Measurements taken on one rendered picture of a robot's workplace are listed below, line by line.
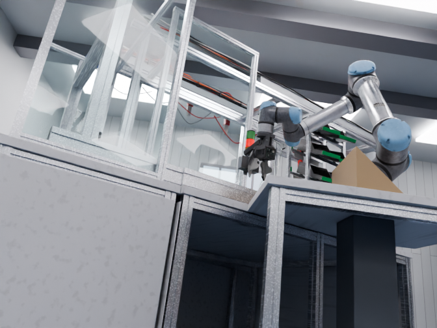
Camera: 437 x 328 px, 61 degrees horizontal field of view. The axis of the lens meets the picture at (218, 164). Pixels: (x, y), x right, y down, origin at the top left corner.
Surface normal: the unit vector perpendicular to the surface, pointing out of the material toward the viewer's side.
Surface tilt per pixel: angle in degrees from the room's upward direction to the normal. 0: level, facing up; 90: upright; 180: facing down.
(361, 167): 90
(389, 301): 90
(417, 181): 90
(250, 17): 180
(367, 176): 90
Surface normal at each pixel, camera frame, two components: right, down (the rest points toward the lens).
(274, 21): -0.11, 0.93
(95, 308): 0.55, -0.23
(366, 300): 0.09, -0.34
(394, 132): -0.24, -0.53
